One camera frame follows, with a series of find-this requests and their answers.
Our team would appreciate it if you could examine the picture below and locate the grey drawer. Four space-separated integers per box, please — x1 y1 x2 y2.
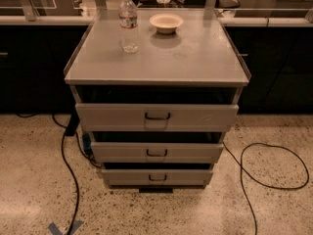
103 169 212 186
75 103 239 132
91 142 223 164

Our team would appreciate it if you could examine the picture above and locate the grey drawer cabinet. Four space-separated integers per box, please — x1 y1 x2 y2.
66 9 250 188

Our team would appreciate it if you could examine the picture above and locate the white paper bowl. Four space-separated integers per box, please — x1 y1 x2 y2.
150 14 184 34

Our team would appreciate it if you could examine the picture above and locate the black power strip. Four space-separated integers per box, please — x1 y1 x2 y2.
65 110 79 136

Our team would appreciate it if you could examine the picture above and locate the clear plastic water bottle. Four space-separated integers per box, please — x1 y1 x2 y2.
118 0 139 53

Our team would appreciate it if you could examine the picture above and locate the dark counter with white top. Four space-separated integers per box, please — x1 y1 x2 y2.
1 24 312 114

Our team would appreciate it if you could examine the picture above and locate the blue tape floor mark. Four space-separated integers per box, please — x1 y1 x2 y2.
48 220 83 235

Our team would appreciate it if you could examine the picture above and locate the black cable left floor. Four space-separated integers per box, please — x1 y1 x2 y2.
51 114 99 235

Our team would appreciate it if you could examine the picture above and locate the black cable floor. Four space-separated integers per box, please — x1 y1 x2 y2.
51 114 99 235
222 142 310 235

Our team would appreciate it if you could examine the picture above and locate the black cable right floor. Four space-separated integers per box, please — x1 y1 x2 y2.
222 142 310 235

